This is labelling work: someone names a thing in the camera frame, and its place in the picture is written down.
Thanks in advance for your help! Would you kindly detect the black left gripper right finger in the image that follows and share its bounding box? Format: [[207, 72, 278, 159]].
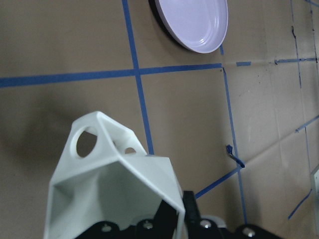
[[182, 191, 201, 239]]

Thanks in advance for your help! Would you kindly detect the white faceted cup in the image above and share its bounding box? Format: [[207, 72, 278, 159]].
[[44, 111, 185, 239]]

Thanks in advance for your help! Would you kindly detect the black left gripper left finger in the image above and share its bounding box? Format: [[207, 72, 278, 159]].
[[151, 200, 178, 239]]

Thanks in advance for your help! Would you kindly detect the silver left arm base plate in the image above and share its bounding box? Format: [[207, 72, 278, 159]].
[[311, 165, 319, 194]]

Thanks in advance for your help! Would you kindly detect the lavender plate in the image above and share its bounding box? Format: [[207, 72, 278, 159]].
[[155, 0, 228, 54]]

